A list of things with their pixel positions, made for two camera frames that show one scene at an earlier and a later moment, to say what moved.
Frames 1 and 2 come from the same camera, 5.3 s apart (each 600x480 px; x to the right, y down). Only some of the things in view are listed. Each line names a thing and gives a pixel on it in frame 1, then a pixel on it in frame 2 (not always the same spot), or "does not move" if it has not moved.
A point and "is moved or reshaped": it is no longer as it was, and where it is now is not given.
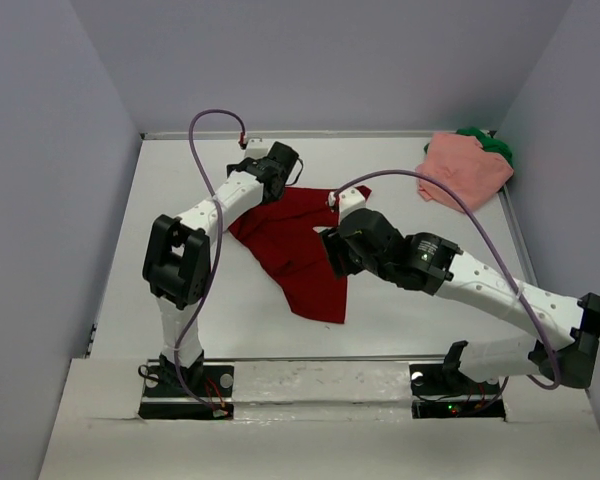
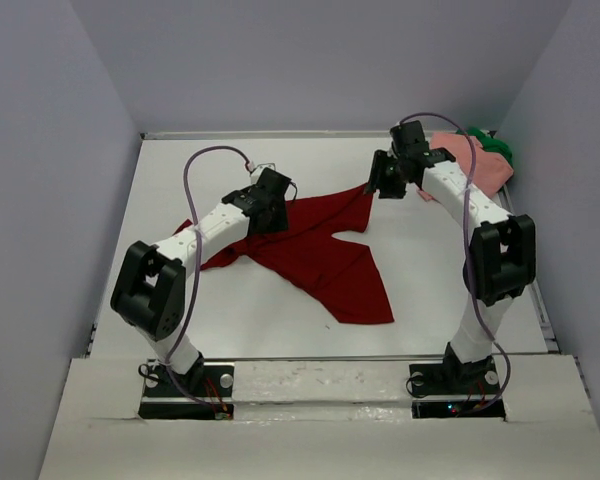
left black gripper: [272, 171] → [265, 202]
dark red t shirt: [283, 234] is moved or reshaped
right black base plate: [438, 393] does not move
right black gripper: [335, 242] → [377, 181]
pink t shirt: [460, 161] does not move
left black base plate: [204, 391] does not move
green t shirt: [489, 144] does not move
